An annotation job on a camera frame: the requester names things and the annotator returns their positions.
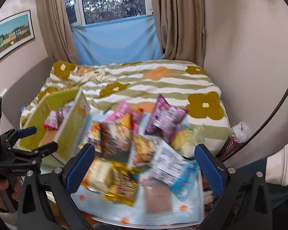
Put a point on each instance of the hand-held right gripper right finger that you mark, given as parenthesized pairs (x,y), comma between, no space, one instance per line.
(210,170)

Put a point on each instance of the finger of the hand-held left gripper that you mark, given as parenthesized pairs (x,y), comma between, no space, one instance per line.
(26,131)
(44,149)

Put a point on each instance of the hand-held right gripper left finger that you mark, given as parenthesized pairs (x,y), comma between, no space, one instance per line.
(80,167)

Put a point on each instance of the green storage box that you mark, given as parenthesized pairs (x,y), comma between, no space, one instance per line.
(33,124)

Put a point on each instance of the pink white candy bag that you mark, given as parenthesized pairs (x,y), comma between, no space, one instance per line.
(51,121)

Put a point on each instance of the yellow green chip bag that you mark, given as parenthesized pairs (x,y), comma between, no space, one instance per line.
(184,141)

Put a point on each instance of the pile of snack packets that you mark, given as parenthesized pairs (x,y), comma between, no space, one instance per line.
(124,153)

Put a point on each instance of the purple snack bag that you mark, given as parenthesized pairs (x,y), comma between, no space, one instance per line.
(163,119)

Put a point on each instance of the person's right forearm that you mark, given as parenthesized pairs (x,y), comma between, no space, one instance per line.
(282,165)

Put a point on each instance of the small blue plastic wrapper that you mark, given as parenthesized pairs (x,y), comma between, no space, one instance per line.
(23,109)

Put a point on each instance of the brown patterned cloth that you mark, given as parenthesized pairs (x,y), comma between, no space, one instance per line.
(228,148)

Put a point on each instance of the grey headboard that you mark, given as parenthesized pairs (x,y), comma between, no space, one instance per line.
(26,86)

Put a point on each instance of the crumpled white plastic bag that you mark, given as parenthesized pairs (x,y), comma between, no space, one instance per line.
(240,130)

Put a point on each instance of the green striped floral blanket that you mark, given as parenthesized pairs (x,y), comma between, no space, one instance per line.
(158,86)

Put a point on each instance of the beige curtain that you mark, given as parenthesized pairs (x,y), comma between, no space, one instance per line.
(180,24)
(52,24)

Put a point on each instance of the blue cloth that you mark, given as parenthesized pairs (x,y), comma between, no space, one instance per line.
(115,40)

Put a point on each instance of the window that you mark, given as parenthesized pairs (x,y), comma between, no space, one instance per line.
(110,0)

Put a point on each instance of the framed wall picture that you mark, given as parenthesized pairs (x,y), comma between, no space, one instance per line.
(9,36)

